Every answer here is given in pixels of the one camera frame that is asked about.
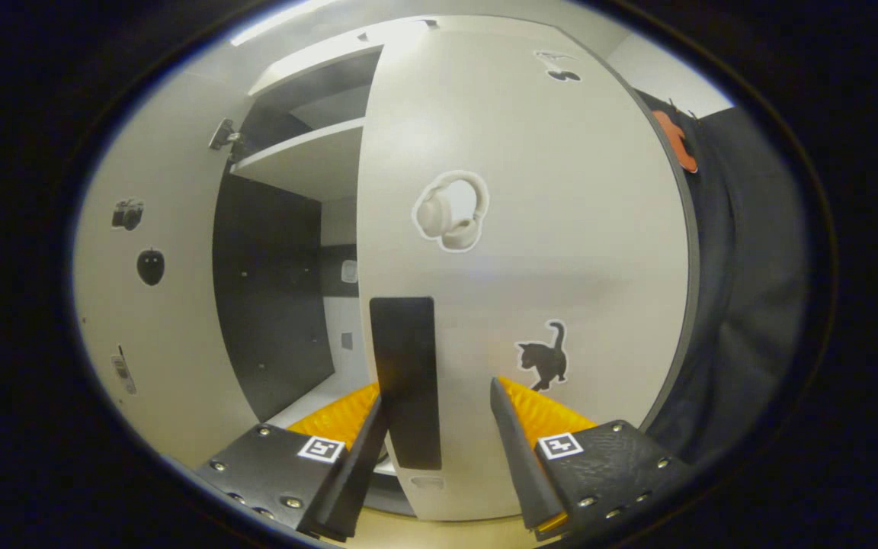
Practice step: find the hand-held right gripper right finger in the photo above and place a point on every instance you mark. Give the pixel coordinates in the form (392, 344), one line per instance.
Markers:
(523, 465)

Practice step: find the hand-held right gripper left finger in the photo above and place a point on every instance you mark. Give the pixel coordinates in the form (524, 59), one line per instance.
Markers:
(347, 473)

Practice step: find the white shoe cabinet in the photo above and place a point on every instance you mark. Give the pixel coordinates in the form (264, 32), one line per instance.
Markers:
(279, 305)

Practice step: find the metal door hinge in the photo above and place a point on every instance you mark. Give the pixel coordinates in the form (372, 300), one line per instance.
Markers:
(224, 137)

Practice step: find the black backdrop cloth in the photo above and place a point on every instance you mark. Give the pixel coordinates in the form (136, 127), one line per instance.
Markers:
(751, 305)

